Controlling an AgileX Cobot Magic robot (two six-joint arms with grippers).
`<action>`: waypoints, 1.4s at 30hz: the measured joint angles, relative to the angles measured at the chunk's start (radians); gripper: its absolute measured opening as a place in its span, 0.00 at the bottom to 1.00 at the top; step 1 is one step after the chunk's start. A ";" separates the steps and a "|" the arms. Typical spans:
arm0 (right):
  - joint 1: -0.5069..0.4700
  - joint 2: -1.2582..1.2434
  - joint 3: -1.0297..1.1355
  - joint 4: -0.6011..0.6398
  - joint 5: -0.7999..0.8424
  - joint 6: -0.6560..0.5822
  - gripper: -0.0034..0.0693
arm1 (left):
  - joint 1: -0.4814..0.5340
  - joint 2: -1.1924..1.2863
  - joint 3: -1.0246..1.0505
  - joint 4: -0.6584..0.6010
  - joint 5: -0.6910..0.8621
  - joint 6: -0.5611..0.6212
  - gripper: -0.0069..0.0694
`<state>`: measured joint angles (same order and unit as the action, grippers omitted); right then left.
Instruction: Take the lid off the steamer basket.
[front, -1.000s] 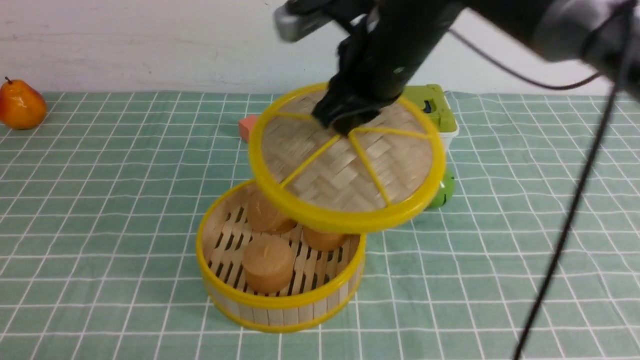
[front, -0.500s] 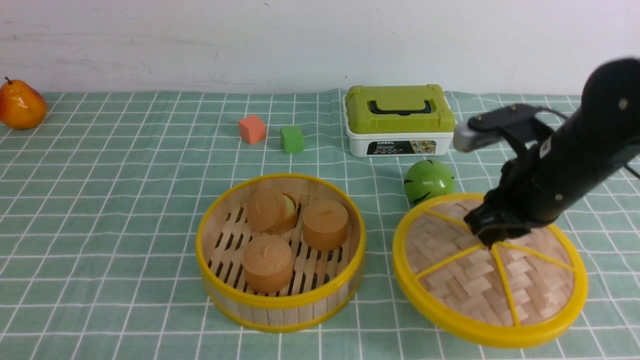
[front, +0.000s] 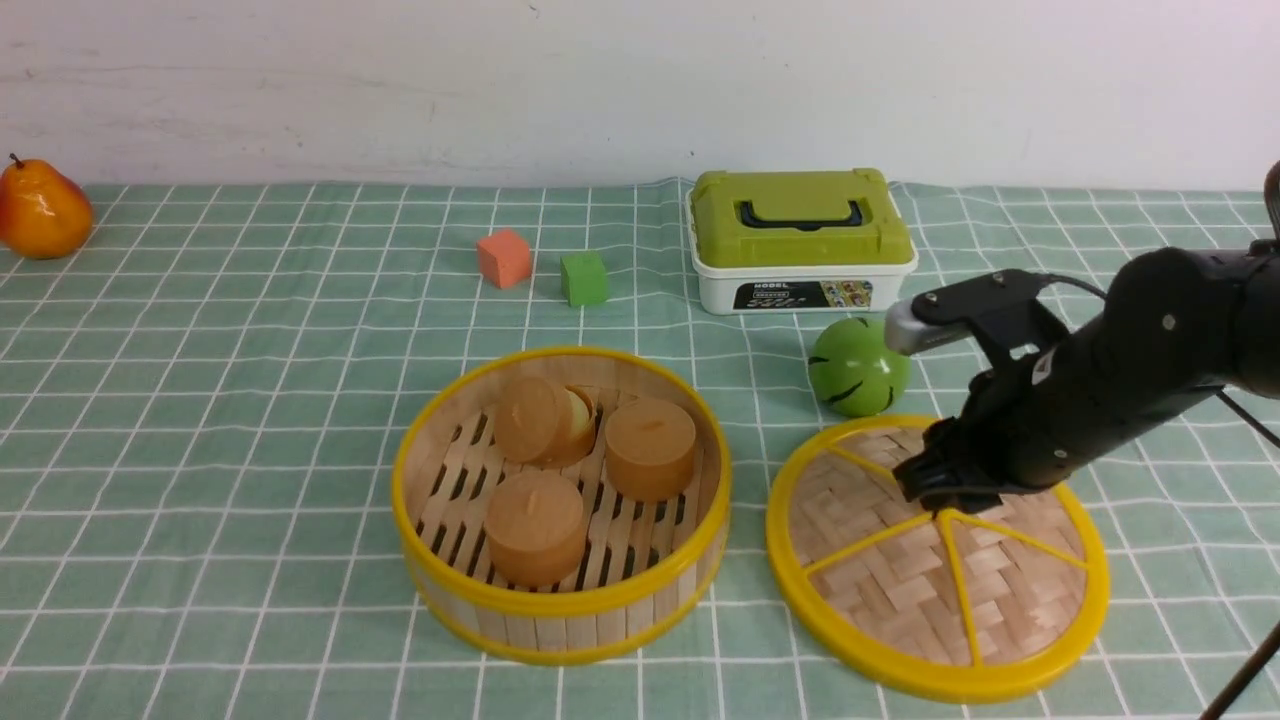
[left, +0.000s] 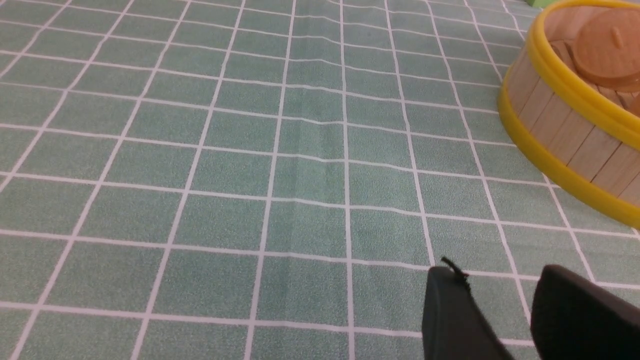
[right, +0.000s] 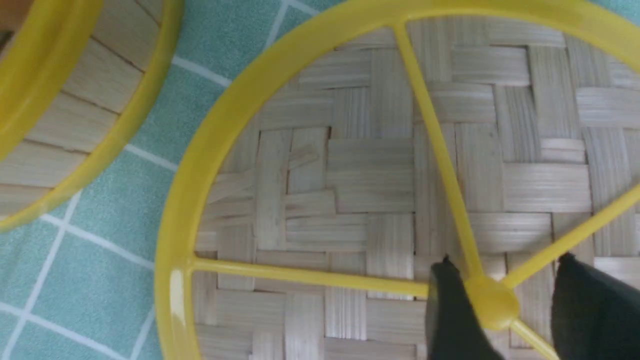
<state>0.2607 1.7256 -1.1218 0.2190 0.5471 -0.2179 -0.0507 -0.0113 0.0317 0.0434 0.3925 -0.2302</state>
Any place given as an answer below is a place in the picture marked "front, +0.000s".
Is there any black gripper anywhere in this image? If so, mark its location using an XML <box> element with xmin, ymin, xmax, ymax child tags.
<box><xmin>893</xmin><ymin>331</ymin><xmax>1137</xmax><ymax>514</ymax></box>

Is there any yellow woven steamer lid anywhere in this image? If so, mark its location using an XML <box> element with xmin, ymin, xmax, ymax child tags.
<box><xmin>765</xmin><ymin>415</ymin><xmax>1111</xmax><ymax>705</ymax></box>

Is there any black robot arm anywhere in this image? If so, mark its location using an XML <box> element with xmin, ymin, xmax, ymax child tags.
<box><xmin>884</xmin><ymin>238</ymin><xmax>1279</xmax><ymax>514</ymax></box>

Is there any yellow bamboo steamer basket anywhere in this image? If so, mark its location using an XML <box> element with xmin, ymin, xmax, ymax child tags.
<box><xmin>392</xmin><ymin>346</ymin><xmax>732</xmax><ymax>665</ymax></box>

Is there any green toy watermelon ball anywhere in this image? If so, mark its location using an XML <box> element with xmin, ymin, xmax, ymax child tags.
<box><xmin>806</xmin><ymin>316</ymin><xmax>910</xmax><ymax>418</ymax></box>

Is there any green lidded white storage box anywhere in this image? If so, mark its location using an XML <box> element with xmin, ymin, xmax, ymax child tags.
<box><xmin>686</xmin><ymin>168</ymin><xmax>919</xmax><ymax>315</ymax></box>

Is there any brown toy bun right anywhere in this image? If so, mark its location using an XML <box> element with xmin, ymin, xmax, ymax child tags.
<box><xmin>603</xmin><ymin>398</ymin><xmax>698</xmax><ymax>503</ymax></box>

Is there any brown toy bun tilted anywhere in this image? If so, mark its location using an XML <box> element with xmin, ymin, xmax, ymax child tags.
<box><xmin>494</xmin><ymin>375</ymin><xmax>596</xmax><ymax>469</ymax></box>

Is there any green foam cube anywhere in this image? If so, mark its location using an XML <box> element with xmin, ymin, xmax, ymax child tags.
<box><xmin>559</xmin><ymin>250</ymin><xmax>611</xmax><ymax>307</ymax></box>

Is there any orange foam cube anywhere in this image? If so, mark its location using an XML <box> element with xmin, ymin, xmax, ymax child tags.
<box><xmin>475</xmin><ymin>228</ymin><xmax>534</xmax><ymax>290</ymax></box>

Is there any green checkered tablecloth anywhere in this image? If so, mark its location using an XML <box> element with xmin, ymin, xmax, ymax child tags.
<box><xmin>1</xmin><ymin>179</ymin><xmax>1277</xmax><ymax>719</ymax></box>

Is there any orange toy pear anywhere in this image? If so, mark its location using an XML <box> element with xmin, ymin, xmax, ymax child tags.
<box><xmin>1</xmin><ymin>152</ymin><xmax>93</xmax><ymax>260</ymax></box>

